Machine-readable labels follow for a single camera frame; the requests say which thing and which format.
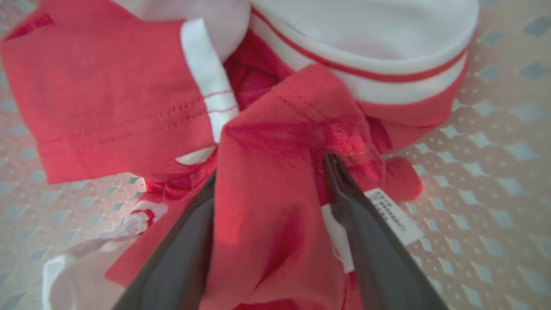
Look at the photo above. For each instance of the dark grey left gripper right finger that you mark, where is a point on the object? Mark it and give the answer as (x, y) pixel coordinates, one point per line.
(379, 262)

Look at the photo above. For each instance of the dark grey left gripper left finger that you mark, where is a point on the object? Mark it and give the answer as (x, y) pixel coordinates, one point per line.
(181, 258)

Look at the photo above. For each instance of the red garment with white trim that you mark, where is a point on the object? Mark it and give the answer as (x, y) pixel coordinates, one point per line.
(107, 107)

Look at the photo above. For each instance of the plain white cloth garment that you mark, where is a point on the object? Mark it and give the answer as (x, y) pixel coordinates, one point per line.
(77, 275)

